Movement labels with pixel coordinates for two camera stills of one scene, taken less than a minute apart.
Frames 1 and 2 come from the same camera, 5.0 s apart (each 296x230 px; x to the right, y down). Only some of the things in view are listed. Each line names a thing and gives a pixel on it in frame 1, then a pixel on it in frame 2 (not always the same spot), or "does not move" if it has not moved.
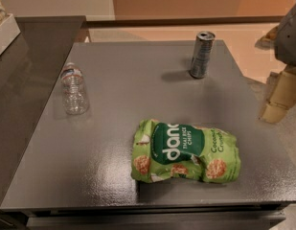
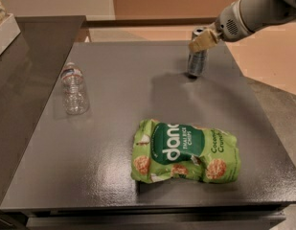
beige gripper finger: x=284 y=93 -> x=203 y=41
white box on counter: x=4 y=34 does not move
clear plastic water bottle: x=75 y=95 does not move
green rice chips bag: x=184 y=151 does not move
